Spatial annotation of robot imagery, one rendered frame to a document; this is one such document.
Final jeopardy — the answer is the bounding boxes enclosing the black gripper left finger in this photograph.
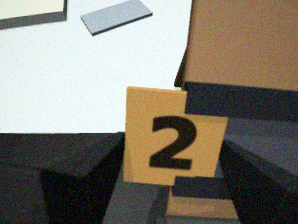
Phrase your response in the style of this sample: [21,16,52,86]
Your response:
[0,131,125,224]

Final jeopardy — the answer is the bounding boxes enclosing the grey flat rectangular plate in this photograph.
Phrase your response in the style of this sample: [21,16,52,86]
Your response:
[80,0,153,36]

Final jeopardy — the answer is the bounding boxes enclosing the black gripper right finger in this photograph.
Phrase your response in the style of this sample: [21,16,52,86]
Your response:
[219,140,298,224]

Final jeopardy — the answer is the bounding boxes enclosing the tan wooden board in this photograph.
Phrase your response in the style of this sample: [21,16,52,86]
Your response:
[164,0,298,224]

